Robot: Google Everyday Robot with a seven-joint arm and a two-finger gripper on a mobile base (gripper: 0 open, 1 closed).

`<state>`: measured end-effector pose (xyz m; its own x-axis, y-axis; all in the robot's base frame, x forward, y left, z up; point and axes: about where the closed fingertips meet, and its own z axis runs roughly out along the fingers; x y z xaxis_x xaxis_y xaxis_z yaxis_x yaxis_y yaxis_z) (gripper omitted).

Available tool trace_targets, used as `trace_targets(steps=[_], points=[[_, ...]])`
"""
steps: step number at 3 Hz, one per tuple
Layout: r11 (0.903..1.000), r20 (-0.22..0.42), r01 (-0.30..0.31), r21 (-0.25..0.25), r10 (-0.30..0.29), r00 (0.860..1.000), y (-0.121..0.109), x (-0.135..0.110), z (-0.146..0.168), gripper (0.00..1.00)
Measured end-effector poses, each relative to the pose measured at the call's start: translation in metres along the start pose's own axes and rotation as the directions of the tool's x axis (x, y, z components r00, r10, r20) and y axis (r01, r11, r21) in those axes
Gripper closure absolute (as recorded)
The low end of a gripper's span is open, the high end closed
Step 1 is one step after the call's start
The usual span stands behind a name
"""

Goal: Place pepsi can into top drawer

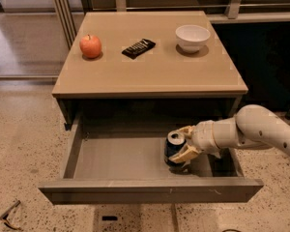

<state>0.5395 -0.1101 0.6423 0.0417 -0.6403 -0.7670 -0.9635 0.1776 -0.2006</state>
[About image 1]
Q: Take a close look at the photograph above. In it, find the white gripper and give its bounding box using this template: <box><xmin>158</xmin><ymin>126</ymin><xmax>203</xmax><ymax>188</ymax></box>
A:
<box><xmin>168</xmin><ymin>120</ymin><xmax>220</xmax><ymax>163</ymax></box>

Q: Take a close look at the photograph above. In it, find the blue pepsi can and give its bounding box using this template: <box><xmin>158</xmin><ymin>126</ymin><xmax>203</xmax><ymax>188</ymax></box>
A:
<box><xmin>164</xmin><ymin>131</ymin><xmax>186</xmax><ymax>167</ymax></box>

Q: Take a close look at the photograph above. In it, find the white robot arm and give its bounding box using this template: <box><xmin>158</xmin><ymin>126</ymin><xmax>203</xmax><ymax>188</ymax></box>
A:
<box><xmin>168</xmin><ymin>104</ymin><xmax>290</xmax><ymax>163</ymax></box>

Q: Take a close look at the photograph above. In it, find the beige cabinet with top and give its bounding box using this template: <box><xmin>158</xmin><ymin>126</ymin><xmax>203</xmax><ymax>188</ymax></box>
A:
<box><xmin>52</xmin><ymin>11</ymin><xmax>247</xmax><ymax>123</ymax></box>

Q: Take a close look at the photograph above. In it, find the open grey top drawer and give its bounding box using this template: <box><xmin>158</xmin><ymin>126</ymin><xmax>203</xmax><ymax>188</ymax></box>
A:
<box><xmin>39</xmin><ymin>112</ymin><xmax>263</xmax><ymax>205</ymax></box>

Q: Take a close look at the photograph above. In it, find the white ceramic bowl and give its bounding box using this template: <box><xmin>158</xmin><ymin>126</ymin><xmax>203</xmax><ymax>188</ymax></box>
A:
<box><xmin>175</xmin><ymin>25</ymin><xmax>211</xmax><ymax>53</ymax></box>

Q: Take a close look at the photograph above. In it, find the black snack bar wrapper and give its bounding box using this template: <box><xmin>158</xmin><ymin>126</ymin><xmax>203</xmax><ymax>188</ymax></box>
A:
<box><xmin>122</xmin><ymin>39</ymin><xmax>156</xmax><ymax>59</ymax></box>

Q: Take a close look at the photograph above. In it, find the red apple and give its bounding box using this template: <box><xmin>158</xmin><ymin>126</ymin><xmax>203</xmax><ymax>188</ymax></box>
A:
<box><xmin>79</xmin><ymin>35</ymin><xmax>102</xmax><ymax>59</ymax></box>

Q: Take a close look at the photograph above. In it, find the metal tool on floor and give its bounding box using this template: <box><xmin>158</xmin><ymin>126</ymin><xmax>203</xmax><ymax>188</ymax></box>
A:
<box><xmin>0</xmin><ymin>200</ymin><xmax>20</xmax><ymax>231</ymax></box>

